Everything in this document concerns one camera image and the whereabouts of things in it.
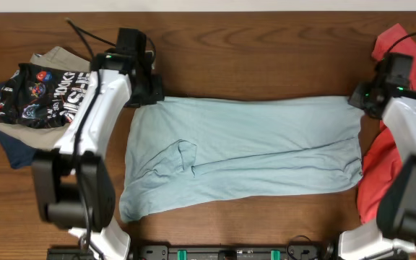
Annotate navy folded garment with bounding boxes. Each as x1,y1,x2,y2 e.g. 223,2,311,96
0,82,36,169

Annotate red t-shirt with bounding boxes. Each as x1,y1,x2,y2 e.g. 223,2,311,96
349,24,416,223

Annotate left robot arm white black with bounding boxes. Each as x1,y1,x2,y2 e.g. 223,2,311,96
31,51,163,259

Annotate beige folded garment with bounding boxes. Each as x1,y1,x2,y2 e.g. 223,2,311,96
0,46,90,150

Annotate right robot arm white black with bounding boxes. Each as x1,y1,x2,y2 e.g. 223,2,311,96
334,82,416,259

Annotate black printed folded shirt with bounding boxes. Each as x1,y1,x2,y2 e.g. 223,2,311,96
0,63,90,129

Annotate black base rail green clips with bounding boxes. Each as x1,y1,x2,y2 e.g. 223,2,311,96
128,235,339,260

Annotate light blue t-shirt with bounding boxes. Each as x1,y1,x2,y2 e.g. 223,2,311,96
119,96,363,222

